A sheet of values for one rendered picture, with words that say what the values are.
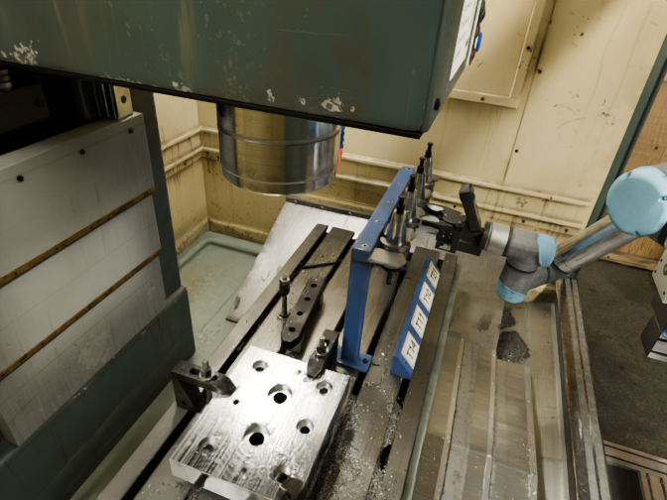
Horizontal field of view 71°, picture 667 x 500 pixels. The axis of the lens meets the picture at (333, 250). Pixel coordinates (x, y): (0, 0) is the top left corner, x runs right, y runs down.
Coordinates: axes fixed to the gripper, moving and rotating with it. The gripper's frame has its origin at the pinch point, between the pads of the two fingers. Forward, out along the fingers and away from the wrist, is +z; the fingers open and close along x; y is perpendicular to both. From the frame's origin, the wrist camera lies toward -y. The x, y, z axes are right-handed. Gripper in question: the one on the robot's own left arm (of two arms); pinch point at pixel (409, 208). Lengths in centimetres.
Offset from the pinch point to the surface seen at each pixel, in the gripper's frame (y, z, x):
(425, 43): -48, -6, -63
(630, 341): 115, -120, 131
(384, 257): -2.6, -0.4, -28.0
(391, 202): -3.6, 3.7, -6.1
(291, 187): -28, 8, -57
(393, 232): -6.2, -0.6, -23.8
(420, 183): -8.1, -1.5, -1.4
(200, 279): 63, 78, 20
